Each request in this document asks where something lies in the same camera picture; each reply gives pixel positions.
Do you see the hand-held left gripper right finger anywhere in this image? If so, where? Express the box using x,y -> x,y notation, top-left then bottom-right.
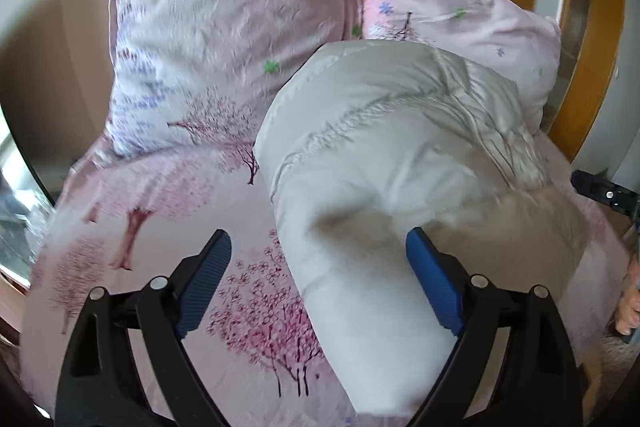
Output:
406,228 -> 584,427

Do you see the pink floral bed sheet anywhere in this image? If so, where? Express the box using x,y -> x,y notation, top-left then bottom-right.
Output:
22,122 -> 636,427

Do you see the window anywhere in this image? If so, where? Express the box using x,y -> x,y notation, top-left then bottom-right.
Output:
0,107 -> 57,284

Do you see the pink floral pillow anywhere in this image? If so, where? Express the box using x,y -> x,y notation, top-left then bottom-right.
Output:
352,0 -> 563,138
106,0 -> 368,158

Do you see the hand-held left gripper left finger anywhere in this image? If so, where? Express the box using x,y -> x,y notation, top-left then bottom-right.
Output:
54,229 -> 233,427

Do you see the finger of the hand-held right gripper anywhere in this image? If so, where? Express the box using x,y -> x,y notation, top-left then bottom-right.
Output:
570,169 -> 640,219

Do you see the person's right hand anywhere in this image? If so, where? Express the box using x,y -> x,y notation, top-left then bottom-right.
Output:
613,274 -> 640,339

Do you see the wooden door frame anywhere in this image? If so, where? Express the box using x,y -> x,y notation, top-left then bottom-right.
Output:
495,0 -> 632,162

